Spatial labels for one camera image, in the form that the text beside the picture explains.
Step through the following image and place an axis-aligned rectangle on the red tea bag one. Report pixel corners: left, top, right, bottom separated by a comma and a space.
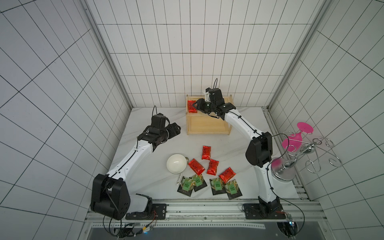
188, 100, 198, 114

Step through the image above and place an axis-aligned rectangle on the red tea bag two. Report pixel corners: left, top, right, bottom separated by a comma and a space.
202, 146, 211, 160

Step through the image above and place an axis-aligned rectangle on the red tea bag three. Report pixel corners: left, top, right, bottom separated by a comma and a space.
207, 159, 219, 176

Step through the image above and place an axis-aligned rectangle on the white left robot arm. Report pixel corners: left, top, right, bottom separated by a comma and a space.
90, 113, 181, 220

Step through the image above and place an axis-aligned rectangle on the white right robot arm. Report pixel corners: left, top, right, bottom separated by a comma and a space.
194, 88, 281, 217

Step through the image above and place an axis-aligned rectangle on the wooden two-tier shelf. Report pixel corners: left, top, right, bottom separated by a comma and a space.
186, 95, 232, 135

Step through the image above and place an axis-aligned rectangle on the red tea bag four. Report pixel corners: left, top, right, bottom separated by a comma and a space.
188, 159, 205, 176

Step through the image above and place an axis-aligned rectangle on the green tea bag two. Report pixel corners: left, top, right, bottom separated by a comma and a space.
191, 175, 208, 192

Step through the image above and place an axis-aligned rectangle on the green tea bag one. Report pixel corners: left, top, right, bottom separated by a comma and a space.
177, 176, 195, 197

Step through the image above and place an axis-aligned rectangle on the red tea bag five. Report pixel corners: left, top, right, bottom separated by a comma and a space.
219, 167, 236, 184

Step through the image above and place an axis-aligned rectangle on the green tea bag three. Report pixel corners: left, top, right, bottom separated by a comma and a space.
210, 178, 226, 196

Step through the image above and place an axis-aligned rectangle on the green tea bag four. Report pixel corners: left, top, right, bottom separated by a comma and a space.
224, 180, 243, 200

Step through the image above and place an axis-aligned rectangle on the white bowl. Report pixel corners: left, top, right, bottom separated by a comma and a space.
166, 154, 189, 174

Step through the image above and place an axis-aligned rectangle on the metal spoon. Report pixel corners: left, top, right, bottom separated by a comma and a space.
176, 157, 189, 186

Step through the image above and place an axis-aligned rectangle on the pink plastic spatula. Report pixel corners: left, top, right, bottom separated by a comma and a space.
273, 122, 314, 169

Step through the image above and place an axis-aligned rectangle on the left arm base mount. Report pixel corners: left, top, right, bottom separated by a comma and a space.
125, 194, 167, 220

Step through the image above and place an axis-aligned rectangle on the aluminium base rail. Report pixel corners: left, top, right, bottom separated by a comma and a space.
82, 199, 330, 235

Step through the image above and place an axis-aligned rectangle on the chrome wire cup rack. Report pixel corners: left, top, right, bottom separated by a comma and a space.
270, 133, 343, 182

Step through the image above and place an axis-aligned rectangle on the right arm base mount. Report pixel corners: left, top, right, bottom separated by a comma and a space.
242, 197, 286, 220

